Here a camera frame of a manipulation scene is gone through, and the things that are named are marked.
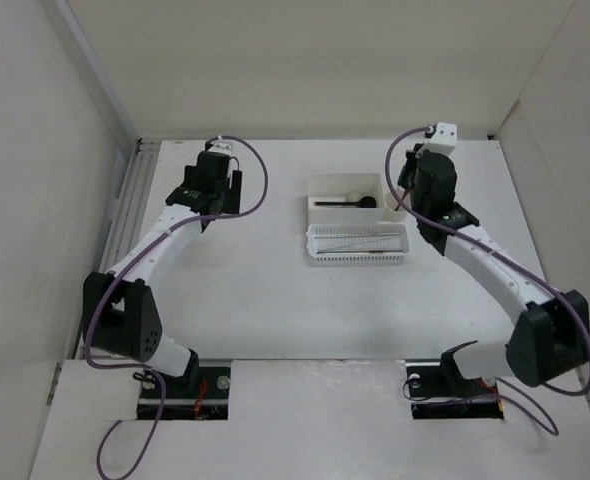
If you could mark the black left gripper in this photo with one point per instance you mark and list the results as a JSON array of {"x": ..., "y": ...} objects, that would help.
[{"x": 230, "y": 194}]

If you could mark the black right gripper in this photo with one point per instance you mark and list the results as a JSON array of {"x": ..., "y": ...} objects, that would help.
[{"x": 412, "y": 160}]

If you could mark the black spoon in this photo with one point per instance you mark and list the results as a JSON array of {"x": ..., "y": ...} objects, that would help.
[{"x": 366, "y": 202}]

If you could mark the metal chopstick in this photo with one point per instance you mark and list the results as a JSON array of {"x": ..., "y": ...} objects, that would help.
[{"x": 374, "y": 235}]

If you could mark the beige wooden spoon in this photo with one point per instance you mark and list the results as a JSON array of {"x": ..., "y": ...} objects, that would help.
[{"x": 354, "y": 196}]

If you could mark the brown wooden fork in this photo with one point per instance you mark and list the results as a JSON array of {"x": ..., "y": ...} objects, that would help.
[{"x": 401, "y": 202}]

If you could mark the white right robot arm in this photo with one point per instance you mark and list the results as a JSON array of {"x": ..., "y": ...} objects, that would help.
[{"x": 551, "y": 331}]

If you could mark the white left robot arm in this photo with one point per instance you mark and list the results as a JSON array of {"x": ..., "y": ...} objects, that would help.
[{"x": 120, "y": 315}]

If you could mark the white paper cup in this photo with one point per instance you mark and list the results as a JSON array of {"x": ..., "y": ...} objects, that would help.
[{"x": 393, "y": 212}]

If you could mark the white square box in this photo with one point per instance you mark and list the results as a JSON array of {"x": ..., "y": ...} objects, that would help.
[{"x": 335, "y": 187}]

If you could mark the white perforated basket tray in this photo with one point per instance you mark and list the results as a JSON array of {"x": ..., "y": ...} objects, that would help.
[{"x": 327, "y": 246}]

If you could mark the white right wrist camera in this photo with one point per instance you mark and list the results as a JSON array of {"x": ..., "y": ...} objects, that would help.
[{"x": 441, "y": 138}]

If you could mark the aluminium rail frame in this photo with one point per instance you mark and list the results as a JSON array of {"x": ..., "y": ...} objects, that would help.
[{"x": 134, "y": 165}]

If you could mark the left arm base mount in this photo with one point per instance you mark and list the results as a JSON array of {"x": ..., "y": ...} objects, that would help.
[{"x": 204, "y": 399}]

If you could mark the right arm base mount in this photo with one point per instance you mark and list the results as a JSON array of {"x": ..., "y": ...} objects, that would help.
[{"x": 437, "y": 391}]

